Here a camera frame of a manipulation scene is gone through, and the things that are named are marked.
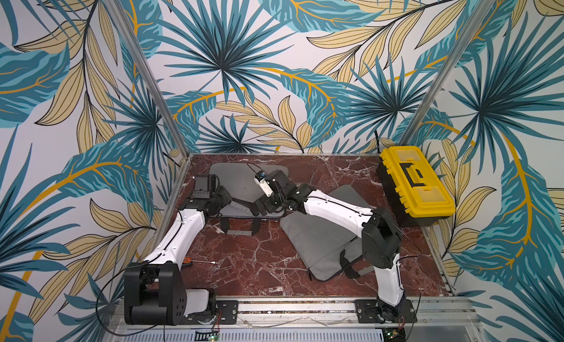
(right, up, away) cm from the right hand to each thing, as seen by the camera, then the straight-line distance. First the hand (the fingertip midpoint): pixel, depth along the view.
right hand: (264, 196), depth 87 cm
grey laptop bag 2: (+24, -21, -3) cm, 32 cm away
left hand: (-15, 0, -1) cm, 15 cm away
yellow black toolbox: (+58, +1, -4) cm, 58 cm away
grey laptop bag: (-12, -9, +8) cm, 17 cm away
